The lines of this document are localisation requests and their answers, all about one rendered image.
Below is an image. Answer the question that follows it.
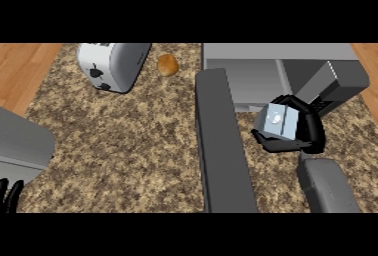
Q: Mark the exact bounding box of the pale blue milk carton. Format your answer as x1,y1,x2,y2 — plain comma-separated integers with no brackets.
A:
253,102,301,140

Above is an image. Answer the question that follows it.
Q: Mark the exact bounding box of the brown potato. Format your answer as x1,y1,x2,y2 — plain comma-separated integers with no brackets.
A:
156,53,180,78

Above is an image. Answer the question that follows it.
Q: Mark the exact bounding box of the grey appliance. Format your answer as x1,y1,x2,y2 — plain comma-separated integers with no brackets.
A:
0,106,56,185

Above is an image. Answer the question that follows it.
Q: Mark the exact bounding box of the silver toaster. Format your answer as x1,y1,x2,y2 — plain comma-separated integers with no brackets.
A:
76,43,153,95

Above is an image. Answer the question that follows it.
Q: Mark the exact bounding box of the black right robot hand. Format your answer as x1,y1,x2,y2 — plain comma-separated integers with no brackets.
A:
249,94,326,155

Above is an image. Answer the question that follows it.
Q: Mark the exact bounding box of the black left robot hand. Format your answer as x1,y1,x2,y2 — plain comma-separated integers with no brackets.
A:
0,177,25,214

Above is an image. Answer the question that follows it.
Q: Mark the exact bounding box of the grey microwave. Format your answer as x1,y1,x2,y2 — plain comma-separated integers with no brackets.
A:
200,43,370,118

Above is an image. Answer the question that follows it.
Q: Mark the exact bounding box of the dark grey microwave door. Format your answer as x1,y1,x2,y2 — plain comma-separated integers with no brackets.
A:
193,68,259,214

